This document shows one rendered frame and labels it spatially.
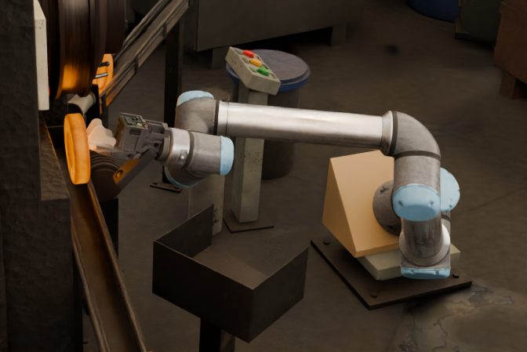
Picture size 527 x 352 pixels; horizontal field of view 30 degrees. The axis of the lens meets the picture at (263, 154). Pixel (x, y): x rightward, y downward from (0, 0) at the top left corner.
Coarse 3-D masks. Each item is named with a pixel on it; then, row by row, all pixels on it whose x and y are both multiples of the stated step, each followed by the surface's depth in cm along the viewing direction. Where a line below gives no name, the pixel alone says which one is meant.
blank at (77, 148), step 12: (72, 120) 213; (72, 132) 211; (84, 132) 212; (72, 144) 212; (84, 144) 211; (72, 156) 214; (84, 156) 211; (72, 168) 216; (84, 168) 212; (72, 180) 219; (84, 180) 216
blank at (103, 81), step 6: (108, 54) 283; (108, 60) 284; (108, 66) 285; (102, 72) 285; (108, 72) 285; (96, 78) 278; (102, 78) 285; (108, 78) 286; (102, 84) 284; (102, 90) 283
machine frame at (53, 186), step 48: (0, 0) 168; (0, 48) 172; (0, 96) 176; (0, 144) 181; (48, 144) 209; (0, 192) 185; (48, 192) 192; (0, 240) 187; (48, 240) 194; (0, 288) 192; (48, 288) 199; (0, 336) 198; (48, 336) 205
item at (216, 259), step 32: (192, 224) 217; (160, 256) 207; (192, 256) 222; (224, 256) 224; (160, 288) 211; (192, 288) 205; (224, 288) 199; (256, 288) 195; (288, 288) 208; (224, 320) 202; (256, 320) 200
